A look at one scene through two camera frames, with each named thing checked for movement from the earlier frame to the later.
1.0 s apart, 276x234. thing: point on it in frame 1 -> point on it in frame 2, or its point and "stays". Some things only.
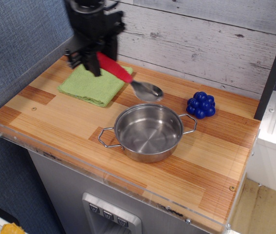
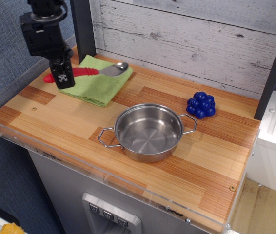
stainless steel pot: x=148 y=133 stays
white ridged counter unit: x=271 y=166 stays
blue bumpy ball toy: x=201 y=105 stays
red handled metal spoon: x=145 y=91 -> x=110 y=70
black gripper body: x=91 y=29 -> x=44 y=38
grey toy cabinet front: x=66 y=184 stays
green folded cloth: x=80 y=82 stays
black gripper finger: x=90 y=62 -> x=63 y=73
